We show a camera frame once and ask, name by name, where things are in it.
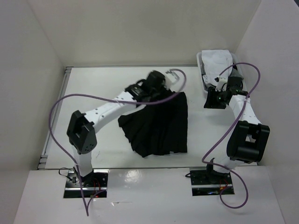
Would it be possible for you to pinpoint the black skirt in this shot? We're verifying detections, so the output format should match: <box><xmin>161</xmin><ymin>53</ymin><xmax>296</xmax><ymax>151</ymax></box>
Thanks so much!
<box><xmin>118</xmin><ymin>92</ymin><xmax>188</xmax><ymax>158</ymax></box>

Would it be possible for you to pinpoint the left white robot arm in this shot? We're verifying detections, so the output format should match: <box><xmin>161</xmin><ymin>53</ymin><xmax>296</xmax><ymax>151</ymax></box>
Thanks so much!
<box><xmin>67</xmin><ymin>70</ymin><xmax>171</xmax><ymax>187</ymax></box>

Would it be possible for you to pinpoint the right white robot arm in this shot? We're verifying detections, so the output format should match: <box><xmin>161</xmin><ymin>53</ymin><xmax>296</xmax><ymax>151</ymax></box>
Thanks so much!
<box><xmin>204</xmin><ymin>77</ymin><xmax>270</xmax><ymax>184</ymax></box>

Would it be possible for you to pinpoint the grey skirt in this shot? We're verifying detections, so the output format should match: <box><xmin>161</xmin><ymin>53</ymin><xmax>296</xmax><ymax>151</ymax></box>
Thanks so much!
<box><xmin>200</xmin><ymin>64</ymin><xmax>244</xmax><ymax>84</ymax></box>

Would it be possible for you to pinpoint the white skirt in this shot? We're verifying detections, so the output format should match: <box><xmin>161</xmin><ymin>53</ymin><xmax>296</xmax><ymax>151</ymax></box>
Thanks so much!
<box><xmin>201</xmin><ymin>49</ymin><xmax>233</xmax><ymax>87</ymax></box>

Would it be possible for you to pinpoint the white plastic basket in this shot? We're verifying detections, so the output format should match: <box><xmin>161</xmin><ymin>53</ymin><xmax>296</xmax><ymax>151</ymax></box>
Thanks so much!
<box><xmin>197</xmin><ymin>49</ymin><xmax>243</xmax><ymax>92</ymax></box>

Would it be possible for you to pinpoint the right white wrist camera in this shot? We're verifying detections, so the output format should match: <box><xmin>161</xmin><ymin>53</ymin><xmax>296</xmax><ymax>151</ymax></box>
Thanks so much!
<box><xmin>215</xmin><ymin>76</ymin><xmax>228</xmax><ymax>92</ymax></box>

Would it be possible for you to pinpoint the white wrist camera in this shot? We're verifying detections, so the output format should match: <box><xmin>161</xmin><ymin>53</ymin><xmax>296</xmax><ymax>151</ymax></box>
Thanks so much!
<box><xmin>215</xmin><ymin>76</ymin><xmax>228</xmax><ymax>92</ymax></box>
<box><xmin>164</xmin><ymin>70</ymin><xmax>180</xmax><ymax>88</ymax></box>

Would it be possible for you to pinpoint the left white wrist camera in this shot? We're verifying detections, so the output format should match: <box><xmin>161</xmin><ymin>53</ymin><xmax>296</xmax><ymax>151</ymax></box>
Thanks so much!
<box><xmin>164</xmin><ymin>70</ymin><xmax>180</xmax><ymax>88</ymax></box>

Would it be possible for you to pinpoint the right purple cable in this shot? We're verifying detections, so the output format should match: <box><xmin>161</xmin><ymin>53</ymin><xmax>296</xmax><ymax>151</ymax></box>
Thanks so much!
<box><xmin>201</xmin><ymin>62</ymin><xmax>262</xmax><ymax>209</ymax></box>

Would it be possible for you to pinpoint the purple cable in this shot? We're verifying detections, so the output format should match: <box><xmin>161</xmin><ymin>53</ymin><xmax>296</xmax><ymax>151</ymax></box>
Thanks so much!
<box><xmin>201</xmin><ymin>62</ymin><xmax>262</xmax><ymax>209</ymax></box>
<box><xmin>49</xmin><ymin>69</ymin><xmax>187</xmax><ymax>217</ymax></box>

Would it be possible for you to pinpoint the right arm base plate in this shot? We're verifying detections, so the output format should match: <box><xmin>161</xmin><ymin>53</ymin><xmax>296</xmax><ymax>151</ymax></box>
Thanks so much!
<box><xmin>185</xmin><ymin>168</ymin><xmax>235</xmax><ymax>196</ymax></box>

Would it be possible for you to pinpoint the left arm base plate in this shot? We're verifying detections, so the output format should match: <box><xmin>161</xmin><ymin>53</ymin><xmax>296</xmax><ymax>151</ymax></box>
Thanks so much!
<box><xmin>58</xmin><ymin>167</ymin><xmax>109</xmax><ymax>199</ymax></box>

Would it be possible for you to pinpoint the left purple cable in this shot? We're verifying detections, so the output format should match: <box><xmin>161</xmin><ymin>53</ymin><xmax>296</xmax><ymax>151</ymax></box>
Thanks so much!
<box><xmin>49</xmin><ymin>69</ymin><xmax>187</xmax><ymax>217</ymax></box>

